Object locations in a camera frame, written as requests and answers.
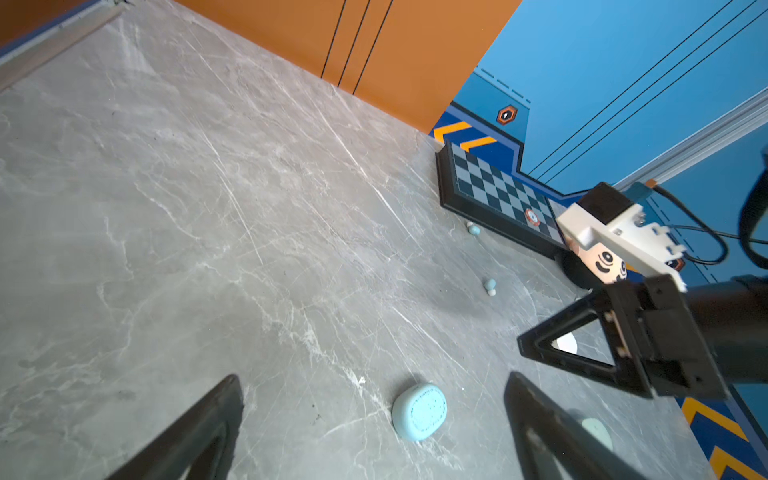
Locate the blue earbud charging case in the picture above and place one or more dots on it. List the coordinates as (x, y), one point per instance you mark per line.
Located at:
(418, 412)

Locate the green earbud charging case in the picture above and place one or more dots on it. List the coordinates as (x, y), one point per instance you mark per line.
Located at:
(599, 431)

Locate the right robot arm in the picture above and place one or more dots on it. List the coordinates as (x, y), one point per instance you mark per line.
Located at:
(732, 317)

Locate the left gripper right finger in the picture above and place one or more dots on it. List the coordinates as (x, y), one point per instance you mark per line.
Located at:
(550, 443)

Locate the black grey checkerboard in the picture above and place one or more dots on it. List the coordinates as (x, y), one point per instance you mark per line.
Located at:
(479, 192)

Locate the blue earbud centre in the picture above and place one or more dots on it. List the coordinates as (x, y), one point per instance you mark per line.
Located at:
(490, 287)

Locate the red poker chip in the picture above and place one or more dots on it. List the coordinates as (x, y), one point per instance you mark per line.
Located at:
(532, 217)

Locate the white earbud charging case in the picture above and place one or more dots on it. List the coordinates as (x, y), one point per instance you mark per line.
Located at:
(567, 343)

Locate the pink plush doll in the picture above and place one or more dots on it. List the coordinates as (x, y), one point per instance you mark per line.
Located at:
(591, 268)

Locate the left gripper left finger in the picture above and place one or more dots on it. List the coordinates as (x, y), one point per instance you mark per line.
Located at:
(200, 444)

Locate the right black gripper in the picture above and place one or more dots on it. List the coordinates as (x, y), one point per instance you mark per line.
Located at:
(655, 346)

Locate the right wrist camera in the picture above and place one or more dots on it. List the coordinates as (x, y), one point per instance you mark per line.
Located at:
(607, 216)

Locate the blue earbud near board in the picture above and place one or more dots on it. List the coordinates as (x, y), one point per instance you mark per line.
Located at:
(473, 229)

